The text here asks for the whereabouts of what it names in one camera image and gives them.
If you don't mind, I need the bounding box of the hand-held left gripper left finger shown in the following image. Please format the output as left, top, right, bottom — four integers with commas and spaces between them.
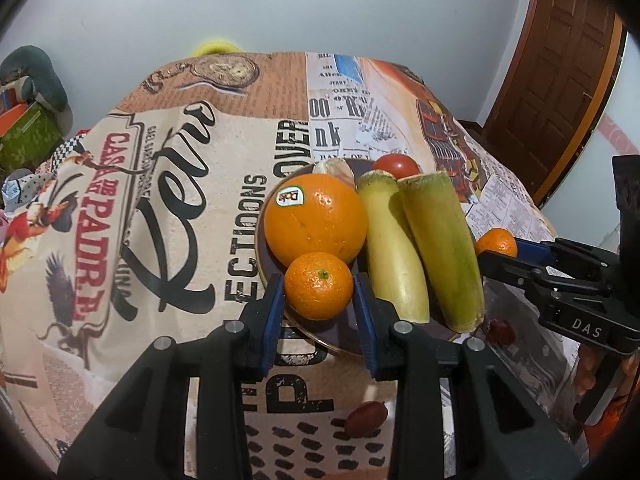
57, 272, 286, 480

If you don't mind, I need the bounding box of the purple round plate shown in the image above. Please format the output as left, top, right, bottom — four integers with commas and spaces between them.
254, 157, 482, 356

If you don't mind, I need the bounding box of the green patterned box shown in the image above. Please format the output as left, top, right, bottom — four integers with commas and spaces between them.
0, 105, 66, 174

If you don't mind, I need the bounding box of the white sliding wardrobe door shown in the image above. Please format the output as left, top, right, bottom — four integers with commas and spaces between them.
540, 30, 640, 241

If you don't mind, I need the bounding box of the orange box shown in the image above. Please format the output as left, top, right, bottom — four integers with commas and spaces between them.
0, 101, 33, 133

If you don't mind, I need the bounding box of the peeled orange piece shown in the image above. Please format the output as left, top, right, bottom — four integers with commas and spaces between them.
312, 157, 357, 186

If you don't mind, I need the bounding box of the dark red jujube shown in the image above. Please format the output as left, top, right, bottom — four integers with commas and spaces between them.
487, 319, 516, 347
345, 401, 389, 438

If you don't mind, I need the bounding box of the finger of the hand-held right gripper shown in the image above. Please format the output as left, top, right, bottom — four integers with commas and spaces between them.
515, 237, 623, 281
477, 251, 563, 306

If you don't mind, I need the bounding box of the plain mandarin orange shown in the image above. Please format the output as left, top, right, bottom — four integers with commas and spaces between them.
284, 252, 355, 322

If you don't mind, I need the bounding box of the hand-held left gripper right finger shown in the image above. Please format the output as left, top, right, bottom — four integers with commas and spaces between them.
352, 272, 583, 480

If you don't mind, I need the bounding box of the small tangerine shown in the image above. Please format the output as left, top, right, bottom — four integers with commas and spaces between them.
474, 228, 518, 259

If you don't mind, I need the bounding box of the person's right hand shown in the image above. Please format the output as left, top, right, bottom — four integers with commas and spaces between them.
574, 345, 600, 397

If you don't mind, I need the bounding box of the brown wooden door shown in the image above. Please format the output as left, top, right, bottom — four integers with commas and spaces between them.
481, 0, 626, 207

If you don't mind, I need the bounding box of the grey plush cushion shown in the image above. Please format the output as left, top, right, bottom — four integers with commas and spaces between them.
0, 45, 69, 113

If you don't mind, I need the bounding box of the green sugarcane piece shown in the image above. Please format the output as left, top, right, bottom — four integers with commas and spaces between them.
356, 170, 432, 323
397, 170, 486, 333

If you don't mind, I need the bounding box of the printed blanket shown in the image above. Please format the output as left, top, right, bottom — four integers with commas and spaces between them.
0, 50, 586, 480

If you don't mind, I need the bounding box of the white blue patterned cloth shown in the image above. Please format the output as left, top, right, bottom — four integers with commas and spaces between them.
0, 169, 48, 212

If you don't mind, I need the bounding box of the large orange with sticker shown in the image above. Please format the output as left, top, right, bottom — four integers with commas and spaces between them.
263, 173, 369, 267

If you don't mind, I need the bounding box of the black white checkered cloth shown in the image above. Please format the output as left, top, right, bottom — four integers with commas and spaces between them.
50, 129, 92, 171

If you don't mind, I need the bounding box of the red tomato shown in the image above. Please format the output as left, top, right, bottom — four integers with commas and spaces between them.
372, 154, 421, 181

